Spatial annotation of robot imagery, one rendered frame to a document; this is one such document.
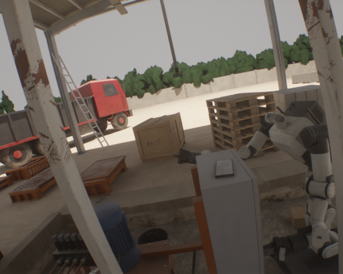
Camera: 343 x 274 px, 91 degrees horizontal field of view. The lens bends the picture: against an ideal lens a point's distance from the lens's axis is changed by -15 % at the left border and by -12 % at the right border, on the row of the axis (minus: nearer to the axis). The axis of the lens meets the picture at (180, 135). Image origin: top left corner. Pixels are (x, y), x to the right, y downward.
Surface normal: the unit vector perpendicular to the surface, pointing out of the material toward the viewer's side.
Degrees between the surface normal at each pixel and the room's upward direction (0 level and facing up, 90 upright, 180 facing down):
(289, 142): 94
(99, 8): 90
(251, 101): 90
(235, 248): 90
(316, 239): 65
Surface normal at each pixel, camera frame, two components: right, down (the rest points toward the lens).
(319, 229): -0.11, -0.20
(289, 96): -0.22, 0.25
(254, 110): 0.15, 0.18
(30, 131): 0.80, -0.05
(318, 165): -0.89, 0.21
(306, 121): -0.48, -0.36
